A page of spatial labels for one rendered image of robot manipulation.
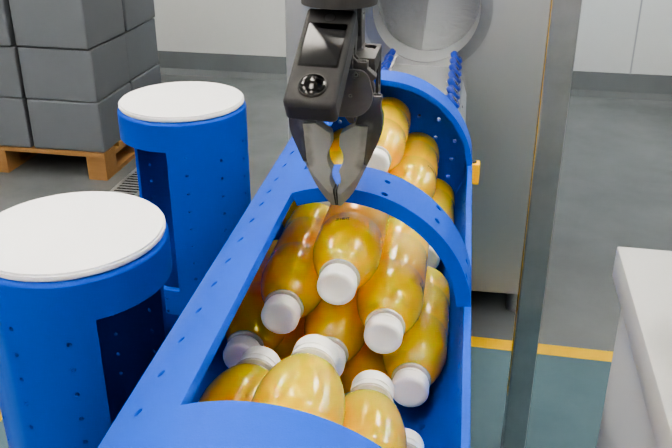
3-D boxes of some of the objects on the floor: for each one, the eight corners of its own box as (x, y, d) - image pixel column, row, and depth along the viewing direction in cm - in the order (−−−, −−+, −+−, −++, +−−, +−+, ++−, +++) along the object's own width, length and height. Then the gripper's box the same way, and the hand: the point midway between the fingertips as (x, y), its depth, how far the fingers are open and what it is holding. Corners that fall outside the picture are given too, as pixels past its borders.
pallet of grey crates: (167, 129, 467) (148, -81, 418) (107, 180, 395) (75, -66, 346) (-13, 117, 488) (-52, -85, 439) (-102, 164, 416) (-160, -71, 367)
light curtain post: (522, 444, 222) (608, -238, 152) (523, 459, 216) (613, -241, 146) (500, 441, 222) (575, -237, 153) (501, 456, 217) (579, -240, 147)
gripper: (393, -19, 75) (387, 182, 84) (302, -22, 77) (305, 177, 86) (384, -4, 68) (379, 216, 76) (282, -7, 69) (288, 210, 78)
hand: (336, 195), depth 78 cm, fingers closed
